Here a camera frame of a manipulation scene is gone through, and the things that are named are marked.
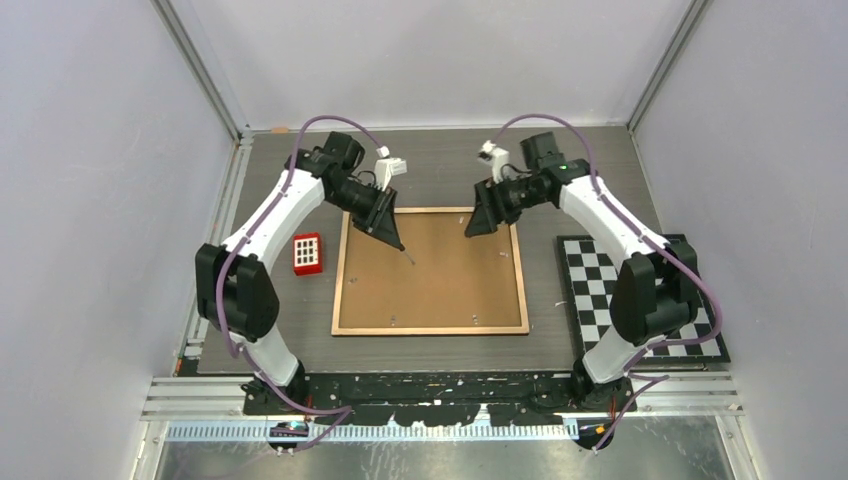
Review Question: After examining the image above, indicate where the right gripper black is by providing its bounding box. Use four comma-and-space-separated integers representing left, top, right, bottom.
464, 174, 546, 238

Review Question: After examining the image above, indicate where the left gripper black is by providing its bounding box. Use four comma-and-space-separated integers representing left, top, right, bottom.
327, 179, 400, 247

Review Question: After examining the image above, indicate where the black picture frame with photo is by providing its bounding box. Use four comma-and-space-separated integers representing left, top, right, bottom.
331, 207, 531, 336

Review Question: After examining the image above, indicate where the black white checkerboard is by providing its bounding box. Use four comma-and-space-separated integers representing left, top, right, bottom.
556, 235, 730, 369

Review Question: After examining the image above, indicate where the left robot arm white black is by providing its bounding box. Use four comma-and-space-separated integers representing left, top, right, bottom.
194, 132, 407, 414

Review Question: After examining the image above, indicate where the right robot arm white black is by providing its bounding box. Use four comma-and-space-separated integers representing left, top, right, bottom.
464, 132, 700, 411

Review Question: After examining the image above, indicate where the red screw box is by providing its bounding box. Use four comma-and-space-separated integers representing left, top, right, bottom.
292, 232, 324, 276

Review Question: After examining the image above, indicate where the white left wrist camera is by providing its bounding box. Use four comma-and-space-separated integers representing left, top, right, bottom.
373, 146, 408, 191

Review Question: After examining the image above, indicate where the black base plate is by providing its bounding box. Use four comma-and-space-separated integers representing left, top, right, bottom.
242, 370, 637, 429

